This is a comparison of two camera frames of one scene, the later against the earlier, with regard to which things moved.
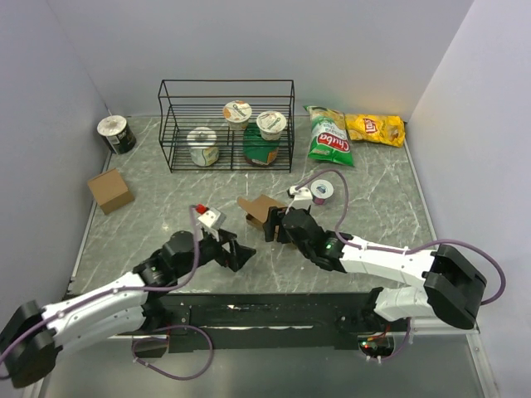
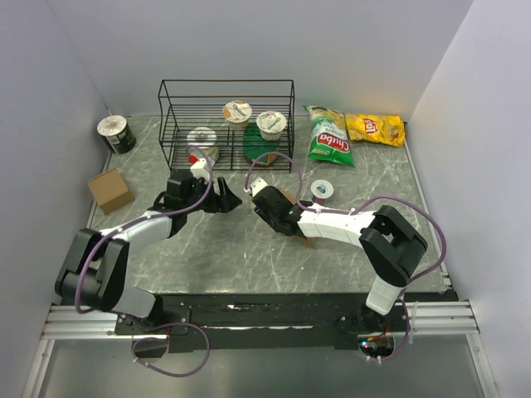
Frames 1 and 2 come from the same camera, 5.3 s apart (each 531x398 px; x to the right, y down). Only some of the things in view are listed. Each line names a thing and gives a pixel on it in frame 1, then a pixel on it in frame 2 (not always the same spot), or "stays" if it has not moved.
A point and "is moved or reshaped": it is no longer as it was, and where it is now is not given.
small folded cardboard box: [109, 191] stays
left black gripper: [238, 254] to [223, 202]
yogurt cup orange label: [237, 114] stays
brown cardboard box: [257, 210] is moved or reshaped
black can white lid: [117, 133] stays
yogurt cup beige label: [270, 123] stays
